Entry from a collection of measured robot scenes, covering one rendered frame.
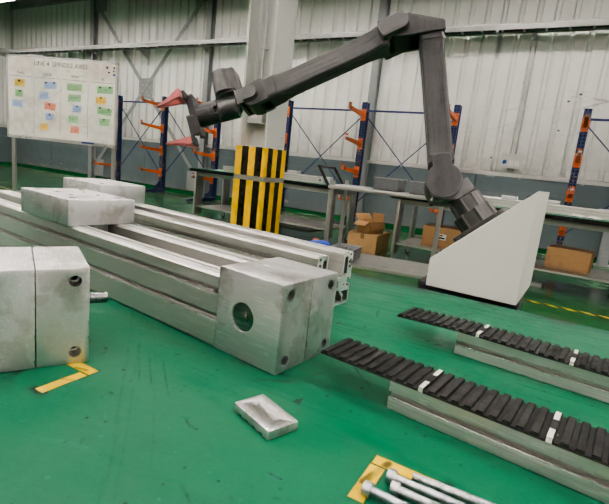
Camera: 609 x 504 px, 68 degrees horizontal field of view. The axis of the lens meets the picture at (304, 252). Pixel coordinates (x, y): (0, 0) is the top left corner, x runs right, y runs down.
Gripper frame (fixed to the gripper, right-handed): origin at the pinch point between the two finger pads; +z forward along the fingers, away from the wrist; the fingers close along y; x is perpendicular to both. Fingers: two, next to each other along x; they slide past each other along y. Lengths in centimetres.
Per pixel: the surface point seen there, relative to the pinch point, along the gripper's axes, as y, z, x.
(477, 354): -53, -46, 63
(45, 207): -21, 9, 47
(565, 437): -53, -45, 85
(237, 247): -34, -18, 42
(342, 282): -43, -33, 47
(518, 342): -53, -51, 65
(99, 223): -25, 2, 47
